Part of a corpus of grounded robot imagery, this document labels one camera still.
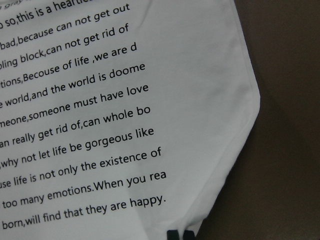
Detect white long-sleeve printed shirt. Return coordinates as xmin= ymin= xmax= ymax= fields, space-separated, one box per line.
xmin=0 ymin=0 xmax=260 ymax=240

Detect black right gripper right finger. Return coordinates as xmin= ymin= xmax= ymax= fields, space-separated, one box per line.
xmin=182 ymin=230 xmax=196 ymax=240

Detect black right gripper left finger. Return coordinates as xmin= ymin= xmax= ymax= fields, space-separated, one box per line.
xmin=166 ymin=229 xmax=180 ymax=240

